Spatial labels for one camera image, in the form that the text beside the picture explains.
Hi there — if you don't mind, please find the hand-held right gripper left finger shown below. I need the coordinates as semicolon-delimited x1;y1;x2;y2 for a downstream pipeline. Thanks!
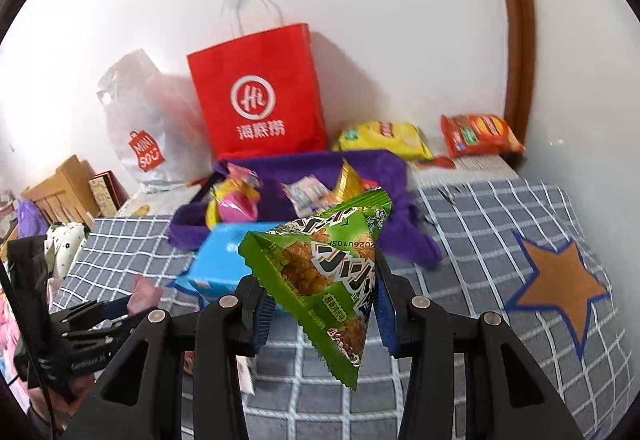
60;275;276;440

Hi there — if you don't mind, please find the purple cloth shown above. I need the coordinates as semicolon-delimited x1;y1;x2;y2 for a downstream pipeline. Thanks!
17;200;51;241

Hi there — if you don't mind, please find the gold snack packet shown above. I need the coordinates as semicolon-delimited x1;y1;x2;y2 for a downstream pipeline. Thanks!
332;159;378;206

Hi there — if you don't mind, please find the red paper bag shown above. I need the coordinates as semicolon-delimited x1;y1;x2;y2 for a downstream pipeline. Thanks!
186;0;331;161

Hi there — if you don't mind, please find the orange snack packet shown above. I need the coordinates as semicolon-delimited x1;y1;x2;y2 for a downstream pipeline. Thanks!
440;113;526;158

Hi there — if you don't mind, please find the brown door frame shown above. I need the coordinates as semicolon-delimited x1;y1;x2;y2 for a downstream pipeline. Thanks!
487;0;538;168

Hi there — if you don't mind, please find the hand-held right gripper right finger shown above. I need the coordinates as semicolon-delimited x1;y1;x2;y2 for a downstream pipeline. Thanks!
372;250;586;440

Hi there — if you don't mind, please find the white pink snack packet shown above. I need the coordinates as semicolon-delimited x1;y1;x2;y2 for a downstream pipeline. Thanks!
182;350;257;396

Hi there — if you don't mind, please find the brown box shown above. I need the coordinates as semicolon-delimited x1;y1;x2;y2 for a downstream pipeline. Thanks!
89;170;132;216

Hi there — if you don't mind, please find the green snack packet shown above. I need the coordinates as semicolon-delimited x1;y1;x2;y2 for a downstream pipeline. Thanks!
237;186;393;391

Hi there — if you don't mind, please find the small flat red packet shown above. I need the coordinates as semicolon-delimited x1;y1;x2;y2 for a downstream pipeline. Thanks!
415;155;457;171

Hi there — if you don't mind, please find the purple cloth bag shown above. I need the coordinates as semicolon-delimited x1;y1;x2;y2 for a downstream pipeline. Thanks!
166;149;443;270

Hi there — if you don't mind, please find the black cable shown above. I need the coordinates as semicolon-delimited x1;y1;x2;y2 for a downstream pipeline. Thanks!
0;265;56;426

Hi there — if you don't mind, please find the grey checked blanket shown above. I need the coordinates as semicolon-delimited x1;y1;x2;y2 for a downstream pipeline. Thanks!
50;165;631;440

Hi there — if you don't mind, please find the person's left hand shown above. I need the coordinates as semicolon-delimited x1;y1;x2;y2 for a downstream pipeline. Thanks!
62;367;98;403

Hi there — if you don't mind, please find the pink yellow snack packet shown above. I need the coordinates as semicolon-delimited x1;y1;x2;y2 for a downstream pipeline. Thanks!
206;170;262;228

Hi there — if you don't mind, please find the pale pink snack packet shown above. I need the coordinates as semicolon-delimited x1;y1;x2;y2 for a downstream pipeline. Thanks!
129;276;165;316

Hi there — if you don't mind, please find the blue box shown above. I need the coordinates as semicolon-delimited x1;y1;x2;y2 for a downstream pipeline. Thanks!
172;221;301;306

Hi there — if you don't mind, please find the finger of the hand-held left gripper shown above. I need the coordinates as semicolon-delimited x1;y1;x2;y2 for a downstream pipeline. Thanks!
50;296;132;321
60;317;136;346

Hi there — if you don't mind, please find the white plastic bag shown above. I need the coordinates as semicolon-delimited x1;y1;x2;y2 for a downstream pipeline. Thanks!
96;49;213;191

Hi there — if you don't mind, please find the white spotted cloth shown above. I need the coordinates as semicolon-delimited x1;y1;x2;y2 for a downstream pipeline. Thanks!
44;221;91;278

